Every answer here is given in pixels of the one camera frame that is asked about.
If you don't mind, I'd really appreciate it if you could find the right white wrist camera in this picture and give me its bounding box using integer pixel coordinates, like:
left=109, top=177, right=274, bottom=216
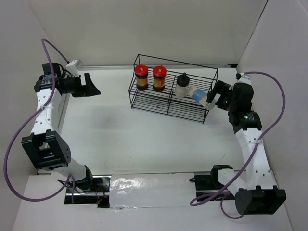
left=236, top=72, right=251, bottom=85

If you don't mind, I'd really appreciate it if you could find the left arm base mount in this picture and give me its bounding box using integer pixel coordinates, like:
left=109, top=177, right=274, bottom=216
left=64, top=175, right=111, bottom=208

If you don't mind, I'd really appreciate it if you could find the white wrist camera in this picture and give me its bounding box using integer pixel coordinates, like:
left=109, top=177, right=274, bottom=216
left=65, top=59, right=82, bottom=77
left=236, top=72, right=251, bottom=85

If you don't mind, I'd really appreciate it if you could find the red-lid sauce jar front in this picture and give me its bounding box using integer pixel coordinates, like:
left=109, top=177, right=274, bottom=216
left=134, top=64, right=149, bottom=90

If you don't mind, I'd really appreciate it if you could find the black-lid white spice jar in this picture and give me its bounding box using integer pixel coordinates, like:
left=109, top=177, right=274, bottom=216
left=175, top=73, right=190, bottom=98

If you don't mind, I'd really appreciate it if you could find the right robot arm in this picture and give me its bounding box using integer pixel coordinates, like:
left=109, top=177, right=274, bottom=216
left=206, top=80, right=286, bottom=216

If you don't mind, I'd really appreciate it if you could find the black wire rack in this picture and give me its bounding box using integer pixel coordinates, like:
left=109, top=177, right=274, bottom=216
left=128, top=54, right=218, bottom=124

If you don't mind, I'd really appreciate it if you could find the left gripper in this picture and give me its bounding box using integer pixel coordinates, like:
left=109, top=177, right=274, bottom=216
left=62, top=73, right=101, bottom=98

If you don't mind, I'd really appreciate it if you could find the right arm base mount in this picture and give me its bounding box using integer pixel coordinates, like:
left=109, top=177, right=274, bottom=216
left=189, top=168, right=223, bottom=197

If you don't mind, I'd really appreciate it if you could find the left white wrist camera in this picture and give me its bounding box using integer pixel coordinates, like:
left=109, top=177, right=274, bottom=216
left=65, top=59, right=82, bottom=77

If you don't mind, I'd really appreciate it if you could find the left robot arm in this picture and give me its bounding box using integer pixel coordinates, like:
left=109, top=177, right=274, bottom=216
left=21, top=60, right=101, bottom=193

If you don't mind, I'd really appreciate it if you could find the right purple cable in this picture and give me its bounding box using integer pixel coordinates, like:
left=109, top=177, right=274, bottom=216
left=189, top=71, right=286, bottom=219

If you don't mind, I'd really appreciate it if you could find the red-lid sauce jar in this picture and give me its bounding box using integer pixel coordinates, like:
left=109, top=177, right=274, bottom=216
left=134, top=64, right=149, bottom=90
left=153, top=65, right=167, bottom=92

